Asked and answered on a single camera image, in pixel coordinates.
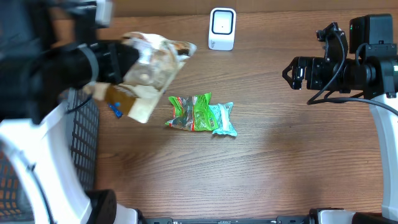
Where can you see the teal snack packet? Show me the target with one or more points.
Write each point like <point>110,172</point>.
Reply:
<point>222,114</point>

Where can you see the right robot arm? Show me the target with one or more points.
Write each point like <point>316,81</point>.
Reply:
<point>358,67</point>

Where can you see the grey plastic mesh basket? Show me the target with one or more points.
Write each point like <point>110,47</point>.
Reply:
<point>82,133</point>

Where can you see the blue oreo packet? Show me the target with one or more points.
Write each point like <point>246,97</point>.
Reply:
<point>115,108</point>

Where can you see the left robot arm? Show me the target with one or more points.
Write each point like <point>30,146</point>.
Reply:
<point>48,47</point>

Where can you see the green snack bag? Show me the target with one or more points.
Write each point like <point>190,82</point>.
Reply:
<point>192,113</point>

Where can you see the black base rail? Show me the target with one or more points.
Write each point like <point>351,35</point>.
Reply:
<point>217,221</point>

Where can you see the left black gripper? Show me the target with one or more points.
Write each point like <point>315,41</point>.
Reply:
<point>118,68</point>

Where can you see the white barcode scanner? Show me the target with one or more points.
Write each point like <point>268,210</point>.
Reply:
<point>222,27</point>

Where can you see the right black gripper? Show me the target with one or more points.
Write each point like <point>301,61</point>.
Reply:
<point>313,64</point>

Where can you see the beige cookie snack bag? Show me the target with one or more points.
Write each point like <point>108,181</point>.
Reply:
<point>145,82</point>

